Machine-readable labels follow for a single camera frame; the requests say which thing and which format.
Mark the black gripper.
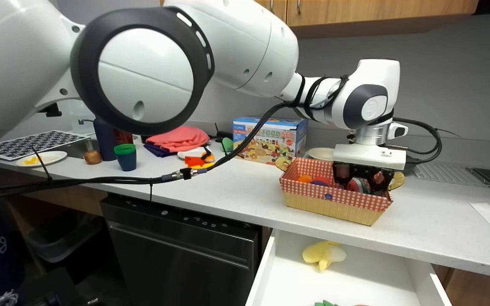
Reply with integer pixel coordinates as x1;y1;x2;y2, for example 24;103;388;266
332;162;391;198

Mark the yellow white plush toy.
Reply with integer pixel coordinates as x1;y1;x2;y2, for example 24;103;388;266
301;240;349;274

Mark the wooden front white drawer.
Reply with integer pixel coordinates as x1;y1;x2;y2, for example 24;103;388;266
245;228;454;306

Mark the orange plush with green leaves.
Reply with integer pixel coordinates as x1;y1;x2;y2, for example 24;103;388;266
313;298;368;306

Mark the open wooden sink cabinet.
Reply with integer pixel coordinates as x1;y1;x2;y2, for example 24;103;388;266
0;167;111;274

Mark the yellow round toy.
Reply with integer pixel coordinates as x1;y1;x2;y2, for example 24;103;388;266
388;171;408;193

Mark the red checkered woven basket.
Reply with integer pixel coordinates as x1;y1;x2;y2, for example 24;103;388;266
277;157;395;228

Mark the white bowl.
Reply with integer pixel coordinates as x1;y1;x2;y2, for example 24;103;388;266
305;147;337;166

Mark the small toy food piece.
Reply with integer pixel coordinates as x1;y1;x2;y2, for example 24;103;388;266
274;155;293;174

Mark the blue toy food box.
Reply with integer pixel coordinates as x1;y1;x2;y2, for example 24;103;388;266
231;116;310;167

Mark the red toy fries holder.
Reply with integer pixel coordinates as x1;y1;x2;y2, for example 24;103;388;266
182;154;208;169

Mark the wooden base cabinet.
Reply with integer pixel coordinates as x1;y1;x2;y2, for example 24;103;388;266
434;264;490;306

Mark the wooden upper cabinet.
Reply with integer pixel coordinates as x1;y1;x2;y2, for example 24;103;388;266
255;0;482;41

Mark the small white plate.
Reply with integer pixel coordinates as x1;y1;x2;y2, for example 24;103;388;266
175;147;208;162

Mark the pink cloth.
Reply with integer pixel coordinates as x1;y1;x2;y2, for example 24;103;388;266
145;125;213;155

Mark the black steel dishwasher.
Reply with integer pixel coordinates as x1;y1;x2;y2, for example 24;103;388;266
100;194;267;306

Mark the dark blue cloth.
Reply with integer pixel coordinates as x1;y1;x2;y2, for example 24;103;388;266
141;142;170;160

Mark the green and blue cup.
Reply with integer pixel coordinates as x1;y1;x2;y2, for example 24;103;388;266
112;142;140;174

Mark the dark red can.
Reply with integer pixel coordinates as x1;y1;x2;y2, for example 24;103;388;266
114;130;134;147

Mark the blue bottle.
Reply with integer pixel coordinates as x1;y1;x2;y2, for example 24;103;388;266
92;120;117;164

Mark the brown toy ball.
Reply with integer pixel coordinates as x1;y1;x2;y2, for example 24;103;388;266
83;150;104;167

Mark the steel sink basin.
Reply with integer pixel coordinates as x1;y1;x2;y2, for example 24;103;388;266
56;138;102;160

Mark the black plastic bin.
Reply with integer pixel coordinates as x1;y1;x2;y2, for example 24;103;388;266
24;215;111;269

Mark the white oval plate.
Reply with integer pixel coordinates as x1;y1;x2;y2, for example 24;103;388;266
15;150;70;171

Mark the grey grid drying mat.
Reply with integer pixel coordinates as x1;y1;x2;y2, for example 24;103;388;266
0;130;90;164

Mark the yellow toy food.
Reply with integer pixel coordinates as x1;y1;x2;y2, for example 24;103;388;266
20;154;44;167

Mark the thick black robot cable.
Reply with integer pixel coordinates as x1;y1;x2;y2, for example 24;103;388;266
0;101;444;198

